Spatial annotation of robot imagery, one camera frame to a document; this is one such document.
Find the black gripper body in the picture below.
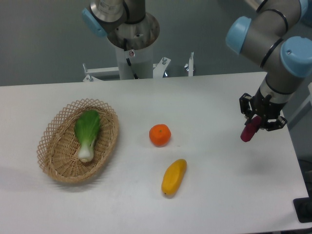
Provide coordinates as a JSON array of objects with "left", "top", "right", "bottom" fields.
[{"left": 251, "top": 88, "right": 288, "bottom": 120}]

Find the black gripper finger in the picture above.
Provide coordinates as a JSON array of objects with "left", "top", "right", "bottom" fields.
[
  {"left": 239, "top": 93, "right": 254, "bottom": 125},
  {"left": 259, "top": 116, "right": 287, "bottom": 132}
]

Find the purple sweet potato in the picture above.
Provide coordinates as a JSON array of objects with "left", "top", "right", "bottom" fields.
[{"left": 240, "top": 116, "right": 261, "bottom": 142}]

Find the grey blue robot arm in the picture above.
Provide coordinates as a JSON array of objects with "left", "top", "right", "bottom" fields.
[{"left": 226, "top": 0, "right": 312, "bottom": 131}]

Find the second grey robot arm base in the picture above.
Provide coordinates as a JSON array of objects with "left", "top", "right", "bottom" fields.
[{"left": 81, "top": 0, "right": 160, "bottom": 51}]

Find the woven wicker oval basket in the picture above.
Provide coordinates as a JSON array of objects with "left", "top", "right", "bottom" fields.
[{"left": 37, "top": 98, "right": 119, "bottom": 183}]

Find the black device at table edge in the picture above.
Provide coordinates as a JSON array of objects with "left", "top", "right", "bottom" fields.
[{"left": 293, "top": 197, "right": 312, "bottom": 223}]

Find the orange mandarin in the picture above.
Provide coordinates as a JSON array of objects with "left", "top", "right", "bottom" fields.
[{"left": 149, "top": 124, "right": 171, "bottom": 147}]

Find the yellow mango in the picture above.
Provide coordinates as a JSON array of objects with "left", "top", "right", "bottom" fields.
[{"left": 161, "top": 159, "right": 187, "bottom": 196}]

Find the green bok choy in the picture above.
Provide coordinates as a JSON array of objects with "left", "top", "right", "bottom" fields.
[{"left": 74, "top": 110, "right": 100, "bottom": 163}]

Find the white metal mounting frame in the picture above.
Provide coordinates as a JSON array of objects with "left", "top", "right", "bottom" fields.
[{"left": 82, "top": 52, "right": 196, "bottom": 82}]

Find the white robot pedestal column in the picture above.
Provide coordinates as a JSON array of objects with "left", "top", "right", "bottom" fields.
[{"left": 114, "top": 45, "right": 153, "bottom": 77}]

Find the black cable on pedestal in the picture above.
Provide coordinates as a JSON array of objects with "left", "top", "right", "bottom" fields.
[{"left": 123, "top": 39, "right": 139, "bottom": 79}]

